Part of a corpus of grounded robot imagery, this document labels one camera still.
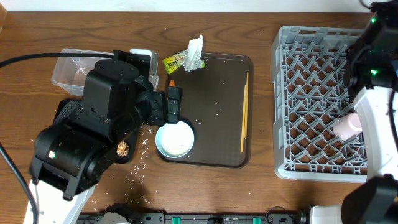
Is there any white tissue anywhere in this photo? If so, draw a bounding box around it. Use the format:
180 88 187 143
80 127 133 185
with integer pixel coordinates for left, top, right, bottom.
182 35 203 72

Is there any grey dishwasher rack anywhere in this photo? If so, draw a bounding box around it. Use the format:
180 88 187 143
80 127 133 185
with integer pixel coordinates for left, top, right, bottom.
271 26 368 183

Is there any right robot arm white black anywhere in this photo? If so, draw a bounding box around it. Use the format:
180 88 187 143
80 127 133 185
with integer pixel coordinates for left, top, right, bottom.
341 0 397 223

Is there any brown serving tray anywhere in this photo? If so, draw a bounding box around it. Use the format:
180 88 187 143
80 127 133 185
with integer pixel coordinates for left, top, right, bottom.
161 52 254 169

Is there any brown mushroom food scrap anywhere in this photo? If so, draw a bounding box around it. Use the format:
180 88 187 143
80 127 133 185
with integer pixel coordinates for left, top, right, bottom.
116 141 129 157

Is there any yellow green snack wrapper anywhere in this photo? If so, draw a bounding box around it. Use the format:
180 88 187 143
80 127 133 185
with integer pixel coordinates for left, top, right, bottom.
162 51 206 75

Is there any black rail at table edge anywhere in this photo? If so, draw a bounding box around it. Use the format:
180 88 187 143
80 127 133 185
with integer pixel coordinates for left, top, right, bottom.
76 203 343 224

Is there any clear plastic bin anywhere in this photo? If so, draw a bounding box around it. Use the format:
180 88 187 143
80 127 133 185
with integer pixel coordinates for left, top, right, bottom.
51 48 160 97

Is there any light blue rice bowl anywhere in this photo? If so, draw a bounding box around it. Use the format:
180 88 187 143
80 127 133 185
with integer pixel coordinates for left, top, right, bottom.
155 121 195 159

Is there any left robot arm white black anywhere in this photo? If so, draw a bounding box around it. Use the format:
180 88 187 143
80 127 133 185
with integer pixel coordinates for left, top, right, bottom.
24 49 182 223

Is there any black tray bin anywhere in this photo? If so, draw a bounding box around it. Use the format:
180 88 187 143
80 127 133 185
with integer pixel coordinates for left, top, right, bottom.
53 98 139 164

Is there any pink cup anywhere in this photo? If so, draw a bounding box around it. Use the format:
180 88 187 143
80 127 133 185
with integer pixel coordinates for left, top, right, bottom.
332 113 363 141

